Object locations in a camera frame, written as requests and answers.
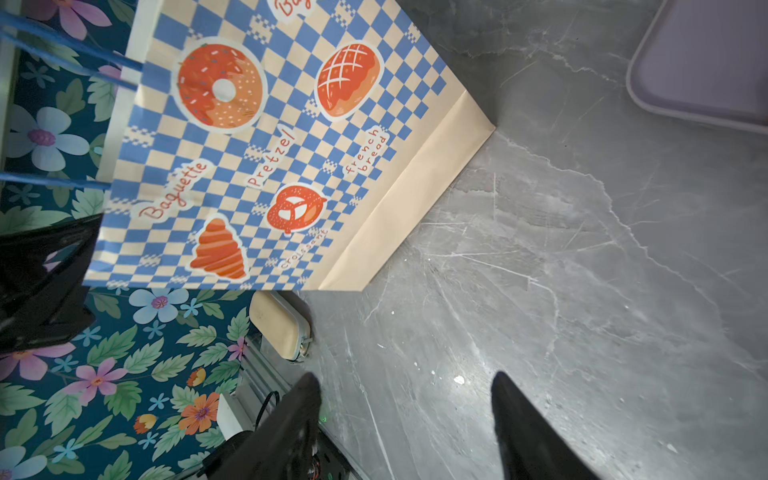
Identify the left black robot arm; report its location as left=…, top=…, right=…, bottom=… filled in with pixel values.
left=1, top=214, right=103, bottom=354

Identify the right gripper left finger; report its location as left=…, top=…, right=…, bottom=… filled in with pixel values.
left=209, top=373, right=321, bottom=480

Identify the blue checkered paper bag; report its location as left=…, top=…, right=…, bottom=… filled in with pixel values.
left=1, top=1, right=493, bottom=295

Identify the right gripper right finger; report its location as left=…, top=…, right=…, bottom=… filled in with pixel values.
left=491, top=371, right=597, bottom=480

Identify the beige long bread loaf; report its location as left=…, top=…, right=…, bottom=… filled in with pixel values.
left=248, top=291, right=312, bottom=362

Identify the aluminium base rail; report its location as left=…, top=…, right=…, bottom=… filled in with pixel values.
left=233, top=340, right=367, bottom=479

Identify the lilac plastic tray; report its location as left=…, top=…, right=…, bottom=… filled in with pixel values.
left=626, top=0, right=767, bottom=134

